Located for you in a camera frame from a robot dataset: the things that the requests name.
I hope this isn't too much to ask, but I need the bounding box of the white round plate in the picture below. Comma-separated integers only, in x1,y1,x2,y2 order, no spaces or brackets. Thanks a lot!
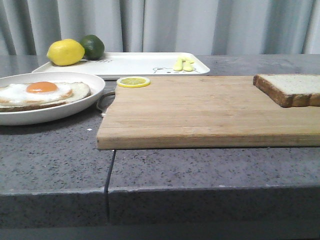
0,72,106,126

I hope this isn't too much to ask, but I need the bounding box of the white bread slice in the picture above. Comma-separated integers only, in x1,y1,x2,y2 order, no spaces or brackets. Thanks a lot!
253,74,320,108

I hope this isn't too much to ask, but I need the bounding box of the white bear tray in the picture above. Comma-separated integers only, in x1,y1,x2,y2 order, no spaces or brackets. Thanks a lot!
33,52,210,80

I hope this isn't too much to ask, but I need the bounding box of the bottom bread slice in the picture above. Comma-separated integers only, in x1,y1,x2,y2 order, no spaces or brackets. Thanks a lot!
0,82,91,113

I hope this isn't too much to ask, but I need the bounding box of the wooden cutting board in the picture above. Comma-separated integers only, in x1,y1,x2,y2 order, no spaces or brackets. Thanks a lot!
97,76,320,150

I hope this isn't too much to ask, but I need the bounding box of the lemon slice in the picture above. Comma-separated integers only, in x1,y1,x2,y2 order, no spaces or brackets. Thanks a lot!
116,76,151,88

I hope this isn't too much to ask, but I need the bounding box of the yellow plastic fork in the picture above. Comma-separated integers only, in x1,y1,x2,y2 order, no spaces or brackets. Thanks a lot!
172,56,185,72

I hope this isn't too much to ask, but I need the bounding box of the yellow plastic knife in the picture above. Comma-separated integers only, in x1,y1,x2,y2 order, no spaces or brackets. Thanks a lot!
182,57,194,72

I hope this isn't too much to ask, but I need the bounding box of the green lime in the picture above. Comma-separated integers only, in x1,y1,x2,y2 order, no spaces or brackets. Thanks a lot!
80,34,105,60

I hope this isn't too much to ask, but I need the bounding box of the yellow lemon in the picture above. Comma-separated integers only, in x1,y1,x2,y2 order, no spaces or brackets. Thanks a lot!
46,39,85,66

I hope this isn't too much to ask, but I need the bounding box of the fried egg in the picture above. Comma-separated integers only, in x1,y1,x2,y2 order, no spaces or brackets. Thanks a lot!
0,81,73,106

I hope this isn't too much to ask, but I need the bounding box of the grey curtain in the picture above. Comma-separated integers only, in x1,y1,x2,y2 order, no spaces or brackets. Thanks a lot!
0,0,320,56

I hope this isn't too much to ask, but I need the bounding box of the metal board handle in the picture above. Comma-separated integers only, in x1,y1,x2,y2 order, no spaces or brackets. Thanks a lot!
95,91,116,117

